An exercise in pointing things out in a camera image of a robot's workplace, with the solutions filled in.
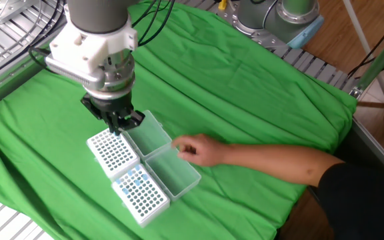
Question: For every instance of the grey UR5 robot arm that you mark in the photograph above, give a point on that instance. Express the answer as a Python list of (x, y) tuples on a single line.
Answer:
[(262, 16)]

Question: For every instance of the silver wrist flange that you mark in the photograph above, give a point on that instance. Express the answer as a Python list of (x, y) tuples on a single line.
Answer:
[(118, 80)]

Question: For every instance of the small yellow object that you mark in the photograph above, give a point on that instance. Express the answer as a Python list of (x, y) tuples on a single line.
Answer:
[(222, 4)]

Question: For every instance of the person's hand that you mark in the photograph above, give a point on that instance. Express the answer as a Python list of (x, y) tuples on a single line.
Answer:
[(205, 150)]

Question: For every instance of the silver metal plate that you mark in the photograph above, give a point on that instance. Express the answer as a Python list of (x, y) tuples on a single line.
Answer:
[(8, 8)]

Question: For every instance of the grey aluminium frame rail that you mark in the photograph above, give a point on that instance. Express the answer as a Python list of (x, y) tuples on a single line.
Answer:
[(5, 86)]

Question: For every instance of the thin white pole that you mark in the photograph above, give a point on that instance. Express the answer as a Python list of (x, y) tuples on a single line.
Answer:
[(361, 36)]

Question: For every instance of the aluminium table edge rail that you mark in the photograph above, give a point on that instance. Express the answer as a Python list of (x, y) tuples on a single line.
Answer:
[(375, 145)]

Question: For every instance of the aluminium corner post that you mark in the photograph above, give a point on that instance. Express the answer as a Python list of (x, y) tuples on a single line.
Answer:
[(382, 57)]

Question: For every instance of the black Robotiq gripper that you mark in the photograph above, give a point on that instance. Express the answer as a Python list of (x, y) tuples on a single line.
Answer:
[(112, 105)]

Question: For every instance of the white pipette tip rack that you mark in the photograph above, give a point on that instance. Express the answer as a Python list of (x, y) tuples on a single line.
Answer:
[(145, 203), (112, 155)]

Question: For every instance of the green table cloth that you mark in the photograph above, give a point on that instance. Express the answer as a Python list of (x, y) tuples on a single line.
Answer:
[(228, 83)]

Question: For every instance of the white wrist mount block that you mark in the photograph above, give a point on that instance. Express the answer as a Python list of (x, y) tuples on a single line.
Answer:
[(78, 50)]

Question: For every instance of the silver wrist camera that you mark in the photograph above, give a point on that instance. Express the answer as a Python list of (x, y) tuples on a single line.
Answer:
[(75, 75)]

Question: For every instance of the black shirt sleeve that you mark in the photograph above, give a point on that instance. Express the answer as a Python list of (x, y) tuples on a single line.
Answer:
[(362, 203)]

